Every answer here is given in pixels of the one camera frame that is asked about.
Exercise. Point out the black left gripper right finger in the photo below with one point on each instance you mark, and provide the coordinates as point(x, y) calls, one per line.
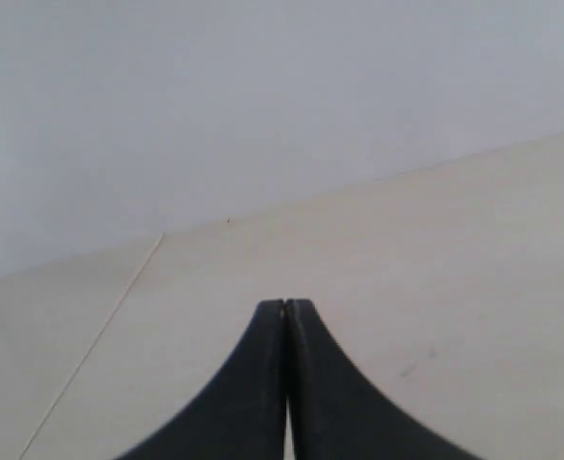
point(335, 412)

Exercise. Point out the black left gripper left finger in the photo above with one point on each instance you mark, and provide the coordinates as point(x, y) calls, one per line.
point(241, 412)

